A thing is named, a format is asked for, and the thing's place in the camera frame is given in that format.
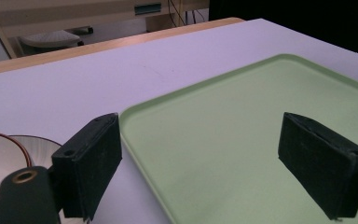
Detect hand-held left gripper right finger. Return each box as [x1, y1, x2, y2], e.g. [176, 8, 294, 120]
[277, 111, 358, 220]

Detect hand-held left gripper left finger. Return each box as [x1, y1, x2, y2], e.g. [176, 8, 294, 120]
[50, 112, 123, 222]

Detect plain white bowl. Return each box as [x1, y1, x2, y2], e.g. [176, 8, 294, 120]
[8, 134, 63, 171]

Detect white bowl with red rim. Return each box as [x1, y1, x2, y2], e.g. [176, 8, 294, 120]
[0, 130, 33, 208]

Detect light wooden table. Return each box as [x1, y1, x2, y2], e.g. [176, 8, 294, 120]
[0, 17, 246, 77]

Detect light green plastic tray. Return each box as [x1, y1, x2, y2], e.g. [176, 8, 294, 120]
[118, 53, 358, 224]

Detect grey office chair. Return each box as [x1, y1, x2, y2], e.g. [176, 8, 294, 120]
[18, 25, 95, 50]

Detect dark cables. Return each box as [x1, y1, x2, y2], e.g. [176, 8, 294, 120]
[167, 0, 207, 28]

